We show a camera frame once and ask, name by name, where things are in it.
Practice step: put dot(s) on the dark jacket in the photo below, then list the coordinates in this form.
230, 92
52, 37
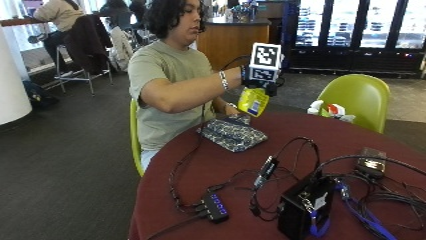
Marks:
87, 43

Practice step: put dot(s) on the patterned fabric pouch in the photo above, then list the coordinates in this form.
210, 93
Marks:
234, 133

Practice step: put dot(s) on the wooden counter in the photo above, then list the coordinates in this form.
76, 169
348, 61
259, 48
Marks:
231, 40

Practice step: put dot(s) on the black hub with blue lights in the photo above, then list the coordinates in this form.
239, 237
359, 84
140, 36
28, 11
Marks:
216, 207

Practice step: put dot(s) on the black flat device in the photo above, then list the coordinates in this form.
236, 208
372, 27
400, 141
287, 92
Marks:
372, 162

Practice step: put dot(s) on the yellow packet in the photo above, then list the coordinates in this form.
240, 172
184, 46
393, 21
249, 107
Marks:
253, 103

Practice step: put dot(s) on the silver wristband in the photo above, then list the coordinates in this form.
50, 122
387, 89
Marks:
231, 105

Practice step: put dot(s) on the dark bag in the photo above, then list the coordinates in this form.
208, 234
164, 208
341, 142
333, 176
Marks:
39, 95

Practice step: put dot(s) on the white jacket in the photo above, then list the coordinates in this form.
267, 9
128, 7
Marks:
120, 46

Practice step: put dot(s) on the white cube with black markers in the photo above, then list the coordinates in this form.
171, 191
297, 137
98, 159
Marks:
265, 56

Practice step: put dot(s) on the white column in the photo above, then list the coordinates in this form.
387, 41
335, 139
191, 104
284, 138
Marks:
11, 76

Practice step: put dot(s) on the black adapter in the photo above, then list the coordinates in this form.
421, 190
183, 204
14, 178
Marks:
268, 168

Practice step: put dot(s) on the items on counter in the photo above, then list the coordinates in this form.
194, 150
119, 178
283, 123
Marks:
241, 11

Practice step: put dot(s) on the metal stool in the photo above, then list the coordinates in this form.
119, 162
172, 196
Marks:
88, 78

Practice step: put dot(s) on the green chair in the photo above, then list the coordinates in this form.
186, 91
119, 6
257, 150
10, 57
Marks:
360, 96
135, 140

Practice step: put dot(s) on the black box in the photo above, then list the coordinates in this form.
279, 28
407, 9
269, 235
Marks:
301, 206

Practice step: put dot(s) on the the person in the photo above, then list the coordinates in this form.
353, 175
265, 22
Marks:
168, 83

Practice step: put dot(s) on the wooden bar top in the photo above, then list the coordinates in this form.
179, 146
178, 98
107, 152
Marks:
21, 21

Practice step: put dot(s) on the glass door refrigerator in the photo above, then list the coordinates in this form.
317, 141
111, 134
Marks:
355, 33

